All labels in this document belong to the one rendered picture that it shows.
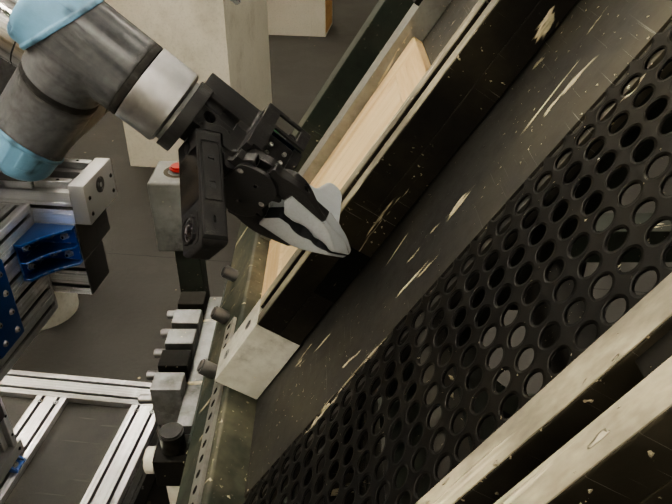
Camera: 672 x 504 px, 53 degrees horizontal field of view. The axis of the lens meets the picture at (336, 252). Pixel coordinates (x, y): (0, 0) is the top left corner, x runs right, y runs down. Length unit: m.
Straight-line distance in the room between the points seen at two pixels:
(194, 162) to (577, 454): 0.41
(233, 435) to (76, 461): 1.02
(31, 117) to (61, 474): 1.37
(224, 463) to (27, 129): 0.49
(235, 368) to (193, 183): 0.44
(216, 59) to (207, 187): 2.91
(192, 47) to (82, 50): 2.90
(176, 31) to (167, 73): 2.90
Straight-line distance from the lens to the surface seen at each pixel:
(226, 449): 0.96
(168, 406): 1.28
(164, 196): 1.57
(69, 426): 2.05
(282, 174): 0.62
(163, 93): 0.62
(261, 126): 0.65
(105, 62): 0.62
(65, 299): 2.74
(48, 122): 0.67
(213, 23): 3.45
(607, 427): 0.34
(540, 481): 0.36
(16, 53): 0.81
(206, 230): 0.59
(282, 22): 6.18
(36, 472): 1.97
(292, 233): 0.67
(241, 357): 0.98
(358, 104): 1.24
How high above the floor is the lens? 1.61
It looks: 33 degrees down
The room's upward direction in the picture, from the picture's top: straight up
